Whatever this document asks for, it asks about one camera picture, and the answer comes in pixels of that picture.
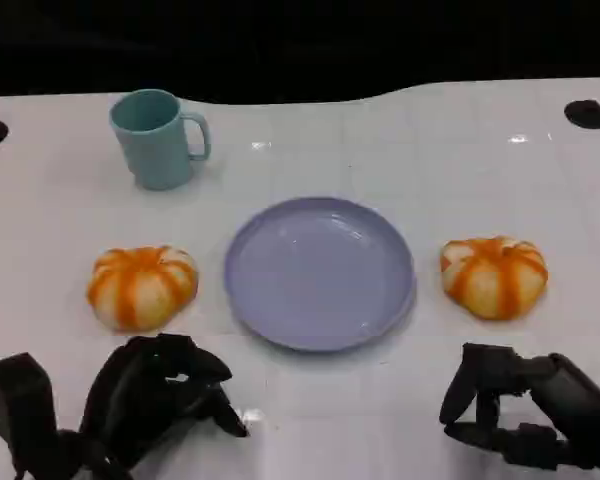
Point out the lilac plate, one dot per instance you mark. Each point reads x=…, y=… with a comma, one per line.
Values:
x=320, y=272

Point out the pale green mug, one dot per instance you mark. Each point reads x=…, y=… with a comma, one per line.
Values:
x=152, y=145

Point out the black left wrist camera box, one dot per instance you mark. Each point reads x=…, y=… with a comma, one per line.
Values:
x=20, y=405

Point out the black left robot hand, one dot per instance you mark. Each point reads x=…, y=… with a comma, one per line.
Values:
x=145, y=390

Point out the orange and white bread roll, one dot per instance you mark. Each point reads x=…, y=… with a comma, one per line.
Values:
x=495, y=277
x=142, y=287

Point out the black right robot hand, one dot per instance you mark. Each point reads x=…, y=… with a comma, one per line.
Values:
x=565, y=400

